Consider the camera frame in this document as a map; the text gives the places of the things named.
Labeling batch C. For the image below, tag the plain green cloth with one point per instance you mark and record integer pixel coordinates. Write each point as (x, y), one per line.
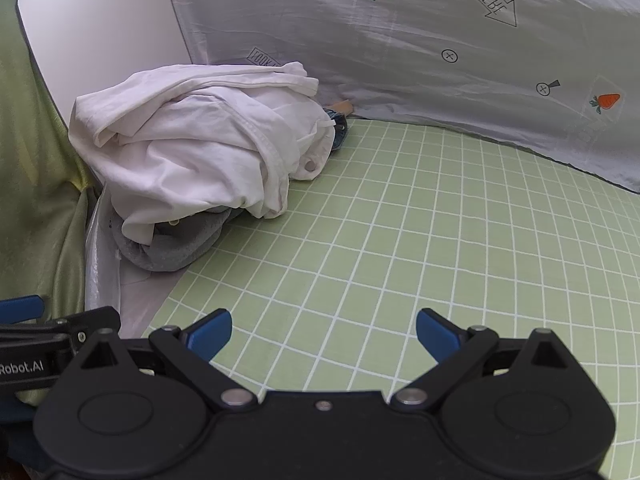
(30, 185)

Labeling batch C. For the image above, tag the white shirt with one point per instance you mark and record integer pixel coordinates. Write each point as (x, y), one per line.
(200, 150)

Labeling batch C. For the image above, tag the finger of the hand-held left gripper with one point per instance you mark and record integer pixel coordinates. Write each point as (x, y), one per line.
(20, 308)
(95, 320)

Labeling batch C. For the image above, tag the grey sweatshirt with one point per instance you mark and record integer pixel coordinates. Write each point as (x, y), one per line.
(170, 252)

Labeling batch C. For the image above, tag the blue denim jeans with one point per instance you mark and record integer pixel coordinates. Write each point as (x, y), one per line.
(340, 130)

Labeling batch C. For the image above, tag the beige garment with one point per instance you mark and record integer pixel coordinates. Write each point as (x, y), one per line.
(344, 107)

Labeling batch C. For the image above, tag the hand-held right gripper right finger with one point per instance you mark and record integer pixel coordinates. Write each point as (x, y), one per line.
(437, 334)

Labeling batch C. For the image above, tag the white panel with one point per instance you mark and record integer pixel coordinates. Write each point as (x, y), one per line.
(100, 25)

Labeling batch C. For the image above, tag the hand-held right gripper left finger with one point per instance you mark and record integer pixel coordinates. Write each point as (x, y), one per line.
(210, 334)

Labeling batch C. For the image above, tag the grey carrot printed sheet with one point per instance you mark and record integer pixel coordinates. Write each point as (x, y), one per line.
(400, 50)

